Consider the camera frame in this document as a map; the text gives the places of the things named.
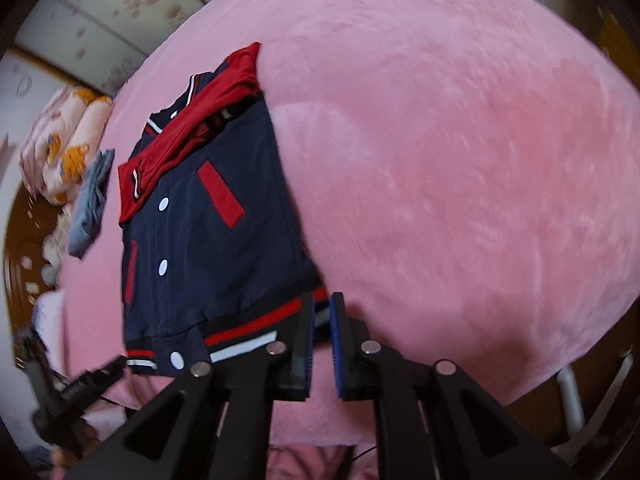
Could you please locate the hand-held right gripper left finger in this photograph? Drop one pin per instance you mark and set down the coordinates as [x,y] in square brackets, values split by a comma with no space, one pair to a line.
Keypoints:
[306,340]

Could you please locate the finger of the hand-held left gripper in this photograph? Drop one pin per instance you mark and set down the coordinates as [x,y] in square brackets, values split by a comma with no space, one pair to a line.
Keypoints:
[97,377]

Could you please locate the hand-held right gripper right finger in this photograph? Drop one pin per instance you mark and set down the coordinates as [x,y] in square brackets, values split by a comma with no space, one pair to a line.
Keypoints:
[337,345]

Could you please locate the navy and red varsity jacket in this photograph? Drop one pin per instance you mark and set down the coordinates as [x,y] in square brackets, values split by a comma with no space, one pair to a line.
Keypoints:
[215,240]

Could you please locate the brown wooden headboard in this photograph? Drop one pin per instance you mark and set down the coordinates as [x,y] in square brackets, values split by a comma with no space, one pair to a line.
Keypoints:
[25,245]

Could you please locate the grey folded cloth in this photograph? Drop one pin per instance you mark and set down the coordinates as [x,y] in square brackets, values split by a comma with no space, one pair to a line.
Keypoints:
[90,205]

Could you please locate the pink plush blanket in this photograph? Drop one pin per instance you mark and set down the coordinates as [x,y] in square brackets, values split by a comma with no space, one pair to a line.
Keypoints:
[440,170]

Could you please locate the floral patterned folded quilt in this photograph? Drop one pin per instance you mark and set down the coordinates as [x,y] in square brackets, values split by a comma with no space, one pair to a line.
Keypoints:
[62,145]

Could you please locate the white metal frame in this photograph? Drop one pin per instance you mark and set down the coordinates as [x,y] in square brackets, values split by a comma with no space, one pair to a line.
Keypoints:
[575,400]

